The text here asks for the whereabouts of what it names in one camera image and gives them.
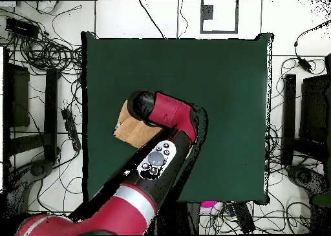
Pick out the orange terry towel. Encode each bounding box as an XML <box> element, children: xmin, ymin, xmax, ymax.
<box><xmin>112</xmin><ymin>100</ymin><xmax>166</xmax><ymax>149</ymax></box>

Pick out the dark flat panel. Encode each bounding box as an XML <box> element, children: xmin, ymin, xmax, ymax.
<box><xmin>299</xmin><ymin>74</ymin><xmax>331</xmax><ymax>144</ymax></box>
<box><xmin>2</xmin><ymin>47</ymin><xmax>30</xmax><ymax>128</ymax></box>

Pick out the black flat box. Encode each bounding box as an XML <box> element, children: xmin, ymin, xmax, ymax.
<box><xmin>5</xmin><ymin>17</ymin><xmax>40</xmax><ymax>39</ymax></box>

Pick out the dark green table cloth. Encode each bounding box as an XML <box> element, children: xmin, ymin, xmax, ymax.
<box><xmin>80</xmin><ymin>31</ymin><xmax>275</xmax><ymax>206</ymax></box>

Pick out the pink and white object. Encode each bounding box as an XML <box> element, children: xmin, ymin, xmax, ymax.
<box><xmin>200</xmin><ymin>200</ymin><xmax>224</xmax><ymax>211</ymax></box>

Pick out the long black power strip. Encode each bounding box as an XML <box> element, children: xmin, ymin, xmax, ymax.
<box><xmin>61</xmin><ymin>108</ymin><xmax>82</xmax><ymax>152</ymax></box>

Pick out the black metal stand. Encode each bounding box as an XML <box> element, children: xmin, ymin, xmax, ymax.
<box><xmin>157</xmin><ymin>202</ymin><xmax>201</xmax><ymax>235</ymax></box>

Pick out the black upright bar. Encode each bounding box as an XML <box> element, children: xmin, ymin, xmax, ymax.
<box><xmin>283</xmin><ymin>74</ymin><xmax>297</xmax><ymax>166</ymax></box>
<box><xmin>43</xmin><ymin>68</ymin><xmax>59</xmax><ymax>162</ymax></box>

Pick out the black rectangular box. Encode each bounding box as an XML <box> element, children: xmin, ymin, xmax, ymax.
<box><xmin>232</xmin><ymin>202</ymin><xmax>255</xmax><ymax>234</ymax></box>

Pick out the grey chair base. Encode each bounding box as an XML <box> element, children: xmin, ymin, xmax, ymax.
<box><xmin>285</xmin><ymin>164</ymin><xmax>329</xmax><ymax>195</ymax></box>
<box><xmin>5</xmin><ymin>159</ymin><xmax>54</xmax><ymax>221</ymax></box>

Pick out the black power adapter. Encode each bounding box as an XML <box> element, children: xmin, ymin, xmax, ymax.
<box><xmin>297</xmin><ymin>56</ymin><xmax>312</xmax><ymax>72</ymax></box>

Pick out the grey square frame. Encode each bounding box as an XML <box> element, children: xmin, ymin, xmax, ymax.
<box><xmin>200</xmin><ymin>0</ymin><xmax>239</xmax><ymax>34</ymax></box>

